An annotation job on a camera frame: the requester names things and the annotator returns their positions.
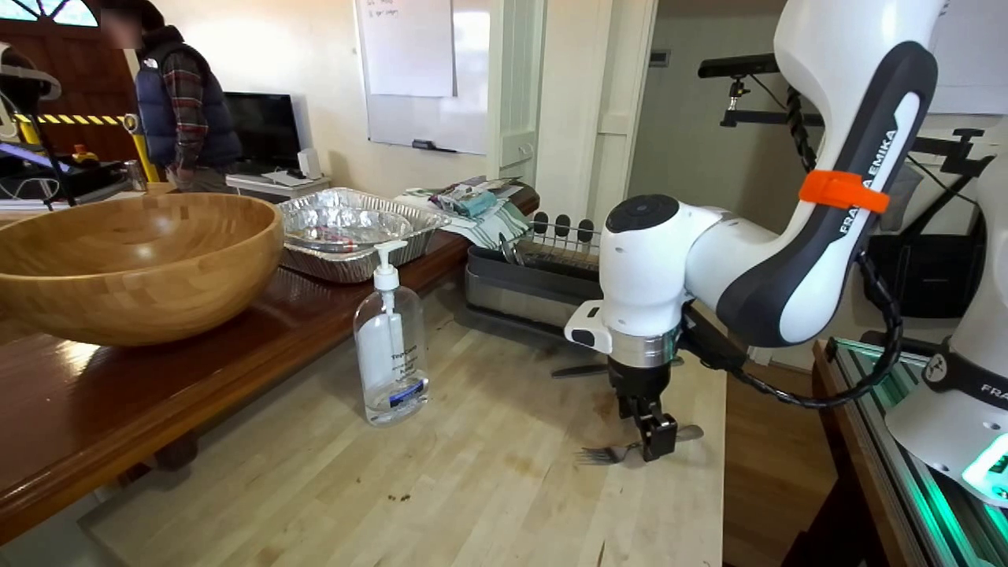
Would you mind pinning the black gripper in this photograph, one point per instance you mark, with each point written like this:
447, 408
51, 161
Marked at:
637, 392

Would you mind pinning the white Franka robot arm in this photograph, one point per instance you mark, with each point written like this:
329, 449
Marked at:
838, 242

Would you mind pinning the aluminium robot base stand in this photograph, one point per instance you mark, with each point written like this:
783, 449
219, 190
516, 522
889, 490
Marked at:
902, 473

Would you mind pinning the clear hand sanitizer bottle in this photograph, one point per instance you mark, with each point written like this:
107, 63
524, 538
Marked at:
389, 357

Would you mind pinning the striped grey dish towel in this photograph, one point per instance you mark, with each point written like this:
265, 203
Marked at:
476, 209

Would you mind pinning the aluminium foil tray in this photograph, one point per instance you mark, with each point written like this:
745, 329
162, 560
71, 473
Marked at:
341, 226

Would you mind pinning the dark wooden side table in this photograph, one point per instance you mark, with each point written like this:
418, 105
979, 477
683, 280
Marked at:
160, 389

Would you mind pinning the large wooden bowl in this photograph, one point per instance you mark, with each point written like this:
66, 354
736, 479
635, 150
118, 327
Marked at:
130, 264

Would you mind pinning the person in plaid shirt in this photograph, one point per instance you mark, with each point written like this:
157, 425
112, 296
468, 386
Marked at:
178, 105

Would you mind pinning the black camera tripod arm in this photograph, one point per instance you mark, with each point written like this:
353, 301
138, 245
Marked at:
752, 89

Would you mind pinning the white wall whiteboard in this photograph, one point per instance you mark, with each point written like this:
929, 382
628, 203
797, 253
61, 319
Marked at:
426, 74

